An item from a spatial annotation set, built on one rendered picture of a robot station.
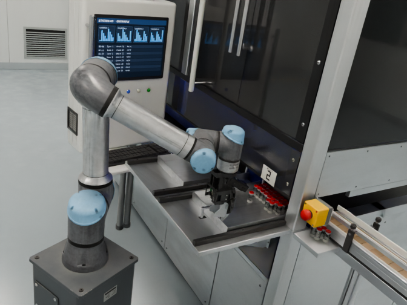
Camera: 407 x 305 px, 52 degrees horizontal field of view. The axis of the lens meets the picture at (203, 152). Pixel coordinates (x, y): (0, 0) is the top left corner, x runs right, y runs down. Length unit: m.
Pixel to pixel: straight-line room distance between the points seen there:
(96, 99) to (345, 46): 0.77
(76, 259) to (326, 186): 0.92
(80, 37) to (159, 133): 0.91
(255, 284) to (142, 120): 0.99
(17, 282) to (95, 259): 1.25
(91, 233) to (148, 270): 1.34
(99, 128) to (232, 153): 0.44
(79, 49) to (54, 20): 4.67
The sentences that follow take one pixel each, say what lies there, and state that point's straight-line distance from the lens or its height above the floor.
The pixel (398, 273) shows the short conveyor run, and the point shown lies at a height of 0.93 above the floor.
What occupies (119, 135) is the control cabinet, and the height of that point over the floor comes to 0.87.
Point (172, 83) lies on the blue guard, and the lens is 2.35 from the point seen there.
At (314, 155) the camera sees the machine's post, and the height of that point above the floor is 1.20.
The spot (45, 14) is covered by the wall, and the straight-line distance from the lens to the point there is 6.66.
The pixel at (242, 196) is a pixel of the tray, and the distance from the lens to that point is 1.78.
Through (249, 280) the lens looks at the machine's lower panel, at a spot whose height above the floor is 0.51.
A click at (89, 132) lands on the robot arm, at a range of 1.38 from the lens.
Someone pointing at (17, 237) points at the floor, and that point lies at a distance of 2.98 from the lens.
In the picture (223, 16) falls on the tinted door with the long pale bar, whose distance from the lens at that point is 1.95.
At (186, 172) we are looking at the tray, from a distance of 1.90.
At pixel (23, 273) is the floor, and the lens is 2.70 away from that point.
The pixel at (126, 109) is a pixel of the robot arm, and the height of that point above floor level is 1.34.
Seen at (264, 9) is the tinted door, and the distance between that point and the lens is 1.72.
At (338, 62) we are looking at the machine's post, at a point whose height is 1.52.
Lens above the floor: 1.74
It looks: 24 degrees down
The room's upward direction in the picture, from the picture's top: 9 degrees clockwise
